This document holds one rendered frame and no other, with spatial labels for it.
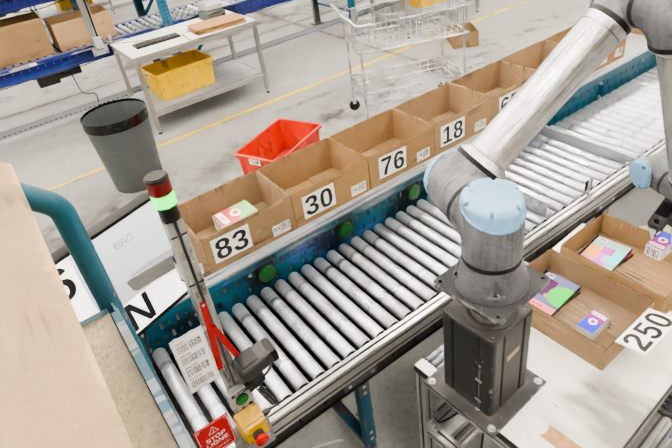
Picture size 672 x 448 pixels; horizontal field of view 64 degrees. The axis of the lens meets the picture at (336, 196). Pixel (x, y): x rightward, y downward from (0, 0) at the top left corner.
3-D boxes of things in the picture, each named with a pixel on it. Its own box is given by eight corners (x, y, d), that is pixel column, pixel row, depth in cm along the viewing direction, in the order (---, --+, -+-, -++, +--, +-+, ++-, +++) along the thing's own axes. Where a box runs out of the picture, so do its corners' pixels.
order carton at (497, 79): (491, 127, 272) (492, 96, 262) (449, 111, 293) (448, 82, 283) (540, 101, 289) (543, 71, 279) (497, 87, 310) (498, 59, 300)
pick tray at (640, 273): (660, 321, 176) (666, 299, 170) (556, 265, 203) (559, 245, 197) (702, 278, 188) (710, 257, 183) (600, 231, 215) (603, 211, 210)
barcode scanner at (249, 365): (287, 369, 149) (275, 347, 142) (251, 397, 145) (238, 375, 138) (275, 354, 154) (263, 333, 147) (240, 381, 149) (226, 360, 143)
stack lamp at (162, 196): (158, 213, 113) (149, 189, 110) (150, 203, 117) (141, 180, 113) (180, 203, 115) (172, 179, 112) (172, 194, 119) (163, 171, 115)
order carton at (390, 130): (371, 190, 238) (367, 157, 228) (333, 167, 259) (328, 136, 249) (435, 156, 255) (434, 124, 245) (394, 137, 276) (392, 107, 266)
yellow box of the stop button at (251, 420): (251, 451, 150) (246, 437, 146) (238, 430, 156) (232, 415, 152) (295, 420, 157) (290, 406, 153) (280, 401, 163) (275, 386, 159)
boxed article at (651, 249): (676, 247, 181) (679, 237, 179) (659, 261, 177) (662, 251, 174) (660, 240, 185) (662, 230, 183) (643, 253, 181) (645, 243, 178)
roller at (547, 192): (571, 213, 235) (572, 203, 233) (479, 171, 272) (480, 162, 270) (578, 208, 237) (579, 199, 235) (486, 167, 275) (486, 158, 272)
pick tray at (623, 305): (601, 372, 163) (606, 350, 157) (498, 306, 190) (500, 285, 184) (650, 322, 176) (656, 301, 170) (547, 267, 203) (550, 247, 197)
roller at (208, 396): (244, 431, 163) (242, 444, 165) (181, 334, 200) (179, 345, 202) (230, 436, 160) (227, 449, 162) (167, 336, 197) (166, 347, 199)
